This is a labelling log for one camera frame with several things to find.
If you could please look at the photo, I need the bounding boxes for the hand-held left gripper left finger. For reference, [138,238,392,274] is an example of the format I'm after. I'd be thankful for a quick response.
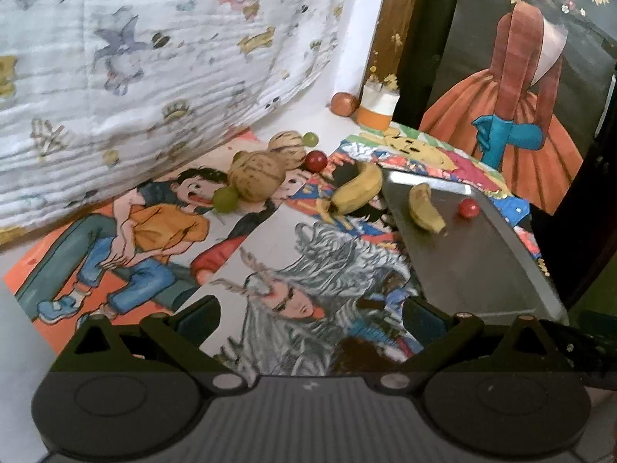
[53,295,249,390]

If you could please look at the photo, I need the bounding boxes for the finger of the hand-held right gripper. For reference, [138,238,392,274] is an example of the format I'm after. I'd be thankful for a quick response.
[539,318,613,374]

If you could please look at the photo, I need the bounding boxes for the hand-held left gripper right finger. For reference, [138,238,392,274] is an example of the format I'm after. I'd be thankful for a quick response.
[377,296,574,391]

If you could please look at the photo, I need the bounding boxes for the metal tray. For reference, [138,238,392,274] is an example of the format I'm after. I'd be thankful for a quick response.
[381,170,570,326]

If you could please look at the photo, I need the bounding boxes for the yellow banana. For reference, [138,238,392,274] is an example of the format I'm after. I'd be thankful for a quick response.
[322,161,384,223]
[409,183,447,233]

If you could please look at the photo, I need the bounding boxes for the large walnut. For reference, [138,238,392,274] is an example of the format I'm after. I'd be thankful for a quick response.
[228,150,288,202]

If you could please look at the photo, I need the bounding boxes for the small walnut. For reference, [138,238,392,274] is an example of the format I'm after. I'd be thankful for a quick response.
[268,130,305,160]

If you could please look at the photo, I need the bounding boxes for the cartoon boys poster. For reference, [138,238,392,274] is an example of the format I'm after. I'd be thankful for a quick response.
[2,128,338,343]

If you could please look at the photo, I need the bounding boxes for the silver-haired figure poster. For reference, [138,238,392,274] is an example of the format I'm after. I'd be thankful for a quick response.
[193,188,427,378]

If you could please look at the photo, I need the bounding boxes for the yellow bear poster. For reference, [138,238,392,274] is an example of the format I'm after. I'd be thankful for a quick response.
[359,122,483,171]

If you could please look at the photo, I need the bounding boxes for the orange and white cup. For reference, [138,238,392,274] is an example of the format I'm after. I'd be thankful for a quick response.
[357,79,401,131]

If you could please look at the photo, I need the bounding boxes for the small orange ball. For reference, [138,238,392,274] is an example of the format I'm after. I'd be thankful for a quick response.
[330,91,360,117]

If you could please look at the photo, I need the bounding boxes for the dried yellow flowers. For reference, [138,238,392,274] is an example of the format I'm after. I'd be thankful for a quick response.
[367,63,402,93]

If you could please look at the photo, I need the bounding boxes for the white cartoon printed blanket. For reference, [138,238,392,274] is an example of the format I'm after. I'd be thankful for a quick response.
[0,0,392,252]

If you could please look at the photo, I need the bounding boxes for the orange dress wall poster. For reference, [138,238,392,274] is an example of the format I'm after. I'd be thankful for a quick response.
[419,0,617,215]

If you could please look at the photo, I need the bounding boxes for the wooden door frame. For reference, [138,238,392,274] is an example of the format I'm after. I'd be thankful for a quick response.
[359,0,427,107]

